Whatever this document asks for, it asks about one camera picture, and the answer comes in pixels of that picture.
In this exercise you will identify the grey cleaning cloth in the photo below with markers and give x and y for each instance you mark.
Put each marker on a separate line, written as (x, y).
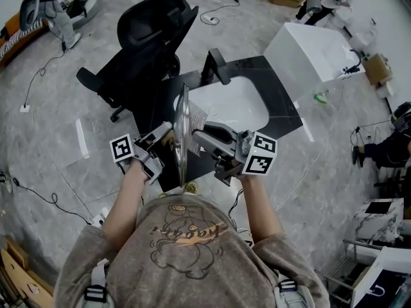
(196, 117)

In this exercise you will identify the white trash bin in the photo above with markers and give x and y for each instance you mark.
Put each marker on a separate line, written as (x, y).
(385, 89)

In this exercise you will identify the person's yellow shoe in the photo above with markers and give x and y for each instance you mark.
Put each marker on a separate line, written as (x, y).
(191, 187)

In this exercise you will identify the flattened cardboard pile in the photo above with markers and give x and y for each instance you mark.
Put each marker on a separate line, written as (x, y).
(19, 274)

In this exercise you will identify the black bathtub faucet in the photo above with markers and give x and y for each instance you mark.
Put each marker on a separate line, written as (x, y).
(348, 70)

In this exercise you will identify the person's left forearm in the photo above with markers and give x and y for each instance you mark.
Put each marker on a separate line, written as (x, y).
(123, 201)

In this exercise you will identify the clear glass plate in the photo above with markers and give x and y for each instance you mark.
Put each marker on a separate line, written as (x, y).
(182, 140)

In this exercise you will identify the black office chair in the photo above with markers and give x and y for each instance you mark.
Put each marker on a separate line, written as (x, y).
(144, 43)

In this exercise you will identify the small cardboard box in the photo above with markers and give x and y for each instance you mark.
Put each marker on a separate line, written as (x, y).
(377, 69)

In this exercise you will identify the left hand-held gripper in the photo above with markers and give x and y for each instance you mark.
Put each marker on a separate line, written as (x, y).
(122, 148)

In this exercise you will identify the white storage box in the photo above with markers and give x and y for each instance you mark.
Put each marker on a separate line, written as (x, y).
(391, 258)

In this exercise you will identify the white sink basin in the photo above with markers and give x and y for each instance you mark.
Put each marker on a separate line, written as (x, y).
(231, 104)

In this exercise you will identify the white power strip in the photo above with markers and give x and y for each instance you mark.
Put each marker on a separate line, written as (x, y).
(99, 218)
(208, 18)
(25, 108)

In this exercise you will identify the striped sofa throw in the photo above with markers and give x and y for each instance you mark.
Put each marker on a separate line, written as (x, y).
(16, 40)

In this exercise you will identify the white box cabinet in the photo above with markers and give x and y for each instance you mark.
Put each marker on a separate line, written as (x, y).
(298, 53)

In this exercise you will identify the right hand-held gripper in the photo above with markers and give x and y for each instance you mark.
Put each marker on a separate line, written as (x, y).
(257, 159)

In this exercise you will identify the person's grey printed shirt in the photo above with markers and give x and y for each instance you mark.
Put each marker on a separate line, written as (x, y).
(180, 268)

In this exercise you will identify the orange sofa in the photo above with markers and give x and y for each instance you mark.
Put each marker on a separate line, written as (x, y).
(14, 22)

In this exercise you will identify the green bottle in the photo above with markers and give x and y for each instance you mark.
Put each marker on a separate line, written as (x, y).
(321, 99)

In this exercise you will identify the person's right forearm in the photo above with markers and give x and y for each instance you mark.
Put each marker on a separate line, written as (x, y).
(260, 207)

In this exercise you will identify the black sink faucet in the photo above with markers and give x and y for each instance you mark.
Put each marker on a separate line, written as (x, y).
(212, 64)

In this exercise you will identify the marble patterned box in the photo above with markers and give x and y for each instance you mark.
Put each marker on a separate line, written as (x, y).
(375, 226)

